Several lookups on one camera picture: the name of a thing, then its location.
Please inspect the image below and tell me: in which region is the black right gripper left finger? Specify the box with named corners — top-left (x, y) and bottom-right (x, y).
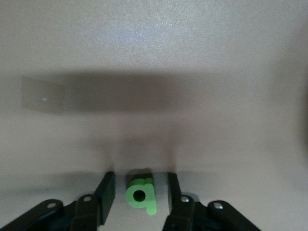
top-left (0, 171), bottom-right (116, 231)

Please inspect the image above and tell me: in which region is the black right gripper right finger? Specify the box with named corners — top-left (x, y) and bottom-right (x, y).
top-left (162, 172), bottom-right (262, 231)

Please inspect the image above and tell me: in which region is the green letter b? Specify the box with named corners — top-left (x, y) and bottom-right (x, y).
top-left (125, 169), bottom-right (158, 216)

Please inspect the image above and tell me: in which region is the clear tape patch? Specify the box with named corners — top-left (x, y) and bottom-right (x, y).
top-left (21, 76), bottom-right (67, 116)

